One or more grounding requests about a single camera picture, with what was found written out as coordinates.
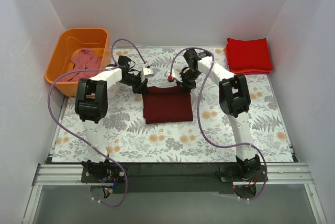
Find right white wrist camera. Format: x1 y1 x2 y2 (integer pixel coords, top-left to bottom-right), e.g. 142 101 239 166
167 69 183 86

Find red folded t shirt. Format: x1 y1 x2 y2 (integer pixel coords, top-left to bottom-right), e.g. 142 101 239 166
225 38 273 70

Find aluminium frame rail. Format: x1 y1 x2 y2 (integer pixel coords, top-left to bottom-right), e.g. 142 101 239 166
23 162 327 223

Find floral table mat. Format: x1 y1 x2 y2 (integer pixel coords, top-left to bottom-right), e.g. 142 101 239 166
52 47 293 162

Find orange plastic basket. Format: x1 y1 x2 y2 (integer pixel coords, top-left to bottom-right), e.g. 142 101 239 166
45 28 111 84

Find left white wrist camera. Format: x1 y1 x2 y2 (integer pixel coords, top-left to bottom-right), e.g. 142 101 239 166
141 62 154 81

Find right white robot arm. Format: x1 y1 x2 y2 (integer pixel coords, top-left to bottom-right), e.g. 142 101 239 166
180 47 262 179

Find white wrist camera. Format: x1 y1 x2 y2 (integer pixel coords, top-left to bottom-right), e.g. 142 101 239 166
167 69 183 86
141 62 154 81

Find pink t shirt in basket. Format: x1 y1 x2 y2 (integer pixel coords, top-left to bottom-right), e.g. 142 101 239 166
59 48 102 82

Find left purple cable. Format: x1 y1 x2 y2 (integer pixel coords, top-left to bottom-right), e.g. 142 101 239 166
47 39 150 207

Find dark maroon t shirt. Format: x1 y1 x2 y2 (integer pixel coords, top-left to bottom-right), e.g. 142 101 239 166
142 86 193 125

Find orange folded t shirt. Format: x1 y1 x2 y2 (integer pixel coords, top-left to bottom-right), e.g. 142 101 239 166
230 68 272 75

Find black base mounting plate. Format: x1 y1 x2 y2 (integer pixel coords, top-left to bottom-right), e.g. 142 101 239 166
81 161 267 198

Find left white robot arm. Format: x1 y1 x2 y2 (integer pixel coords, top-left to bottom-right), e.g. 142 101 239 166
75 55 153 183

